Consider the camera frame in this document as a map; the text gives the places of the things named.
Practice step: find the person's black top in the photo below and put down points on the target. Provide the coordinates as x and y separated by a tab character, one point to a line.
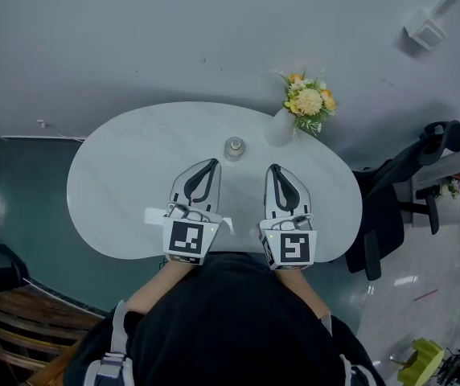
234	328

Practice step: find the small potted white flowers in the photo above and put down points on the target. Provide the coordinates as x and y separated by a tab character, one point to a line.
451	187

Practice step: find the yellow-green round stool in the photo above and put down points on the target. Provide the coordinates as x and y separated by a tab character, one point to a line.
423	356

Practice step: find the person's left forearm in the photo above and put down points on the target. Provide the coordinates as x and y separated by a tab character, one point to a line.
157	290

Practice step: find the white kidney-shaped table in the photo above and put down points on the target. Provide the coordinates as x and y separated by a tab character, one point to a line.
133	183

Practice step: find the white wall socket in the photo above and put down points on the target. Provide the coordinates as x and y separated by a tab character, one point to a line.
43	124

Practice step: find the grey shelf cabinet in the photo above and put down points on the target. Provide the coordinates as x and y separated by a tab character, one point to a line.
423	207

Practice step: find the red floor tape strip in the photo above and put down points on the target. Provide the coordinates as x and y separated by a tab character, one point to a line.
425	294

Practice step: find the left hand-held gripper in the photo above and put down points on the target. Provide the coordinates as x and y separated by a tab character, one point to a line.
187	237

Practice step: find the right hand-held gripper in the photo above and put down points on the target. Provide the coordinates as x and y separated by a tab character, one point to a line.
290	247

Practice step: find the black office chair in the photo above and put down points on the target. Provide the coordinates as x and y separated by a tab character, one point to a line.
383	199

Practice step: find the dark wooden bench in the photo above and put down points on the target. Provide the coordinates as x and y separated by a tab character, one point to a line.
21	328

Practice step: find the frosted glass bottle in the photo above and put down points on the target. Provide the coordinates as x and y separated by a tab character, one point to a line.
234	149

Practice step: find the person's right forearm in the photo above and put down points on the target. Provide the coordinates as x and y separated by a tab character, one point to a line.
300	292

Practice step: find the yellow flower bouquet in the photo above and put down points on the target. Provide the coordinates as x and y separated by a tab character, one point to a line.
308	101

